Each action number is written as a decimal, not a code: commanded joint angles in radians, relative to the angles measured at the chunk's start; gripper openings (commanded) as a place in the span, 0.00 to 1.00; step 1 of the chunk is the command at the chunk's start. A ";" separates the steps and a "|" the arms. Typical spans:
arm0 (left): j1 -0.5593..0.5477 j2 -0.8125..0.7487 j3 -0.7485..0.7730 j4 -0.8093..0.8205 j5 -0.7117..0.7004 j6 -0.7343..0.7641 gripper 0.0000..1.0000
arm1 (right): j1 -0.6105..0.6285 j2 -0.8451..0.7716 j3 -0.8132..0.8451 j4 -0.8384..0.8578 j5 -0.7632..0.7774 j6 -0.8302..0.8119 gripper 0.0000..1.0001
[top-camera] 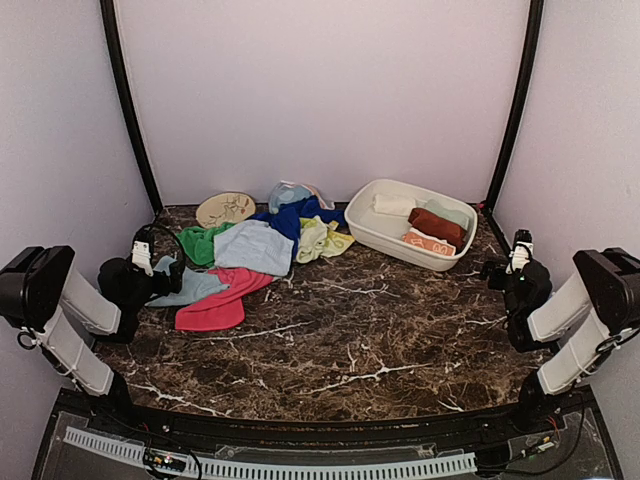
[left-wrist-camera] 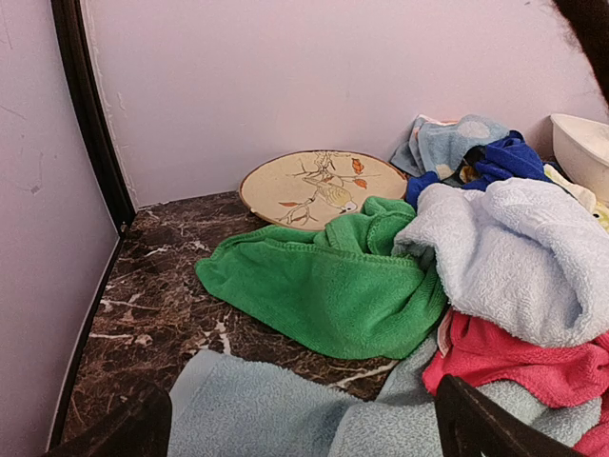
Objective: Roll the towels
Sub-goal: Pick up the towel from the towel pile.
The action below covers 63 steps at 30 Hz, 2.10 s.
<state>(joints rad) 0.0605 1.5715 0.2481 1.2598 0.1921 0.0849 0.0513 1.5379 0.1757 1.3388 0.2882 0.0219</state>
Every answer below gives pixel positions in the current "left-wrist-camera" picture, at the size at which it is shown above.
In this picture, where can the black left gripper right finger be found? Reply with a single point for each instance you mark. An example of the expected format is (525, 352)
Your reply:
(470, 424)

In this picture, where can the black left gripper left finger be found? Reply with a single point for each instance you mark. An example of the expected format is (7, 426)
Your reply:
(139, 427)

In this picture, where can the large pale blue towel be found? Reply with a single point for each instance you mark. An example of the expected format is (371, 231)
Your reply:
(522, 254)

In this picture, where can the grey-blue towel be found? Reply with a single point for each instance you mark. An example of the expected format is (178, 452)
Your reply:
(225, 406)

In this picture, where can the pink towel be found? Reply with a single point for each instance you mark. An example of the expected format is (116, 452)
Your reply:
(481, 352)

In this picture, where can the green towel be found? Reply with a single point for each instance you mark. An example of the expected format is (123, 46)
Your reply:
(341, 292)

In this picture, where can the pale yellow patterned towel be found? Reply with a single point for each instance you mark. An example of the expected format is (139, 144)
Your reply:
(584, 196)

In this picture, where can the royal blue towel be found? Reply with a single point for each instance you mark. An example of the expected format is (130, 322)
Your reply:
(509, 157)

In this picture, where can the light blue dotted towel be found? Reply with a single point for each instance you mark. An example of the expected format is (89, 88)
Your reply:
(437, 146)

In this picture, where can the beige bird-painted plate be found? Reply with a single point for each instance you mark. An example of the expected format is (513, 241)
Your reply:
(308, 189)

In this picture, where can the white plastic basin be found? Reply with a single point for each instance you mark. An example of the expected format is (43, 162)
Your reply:
(581, 148)

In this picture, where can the black left frame post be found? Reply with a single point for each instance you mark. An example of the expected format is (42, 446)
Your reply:
(86, 101)

